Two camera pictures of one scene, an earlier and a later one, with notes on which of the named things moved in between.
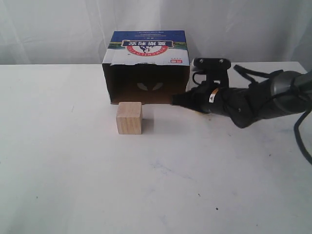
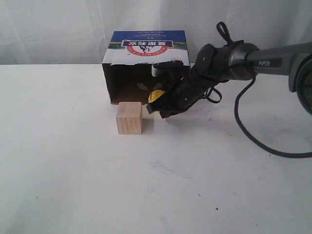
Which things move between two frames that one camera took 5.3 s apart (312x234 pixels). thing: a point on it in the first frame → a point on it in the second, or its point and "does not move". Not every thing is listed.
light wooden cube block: x=129 y=118 does not move
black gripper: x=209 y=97 → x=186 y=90
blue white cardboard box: x=148 y=67 does not move
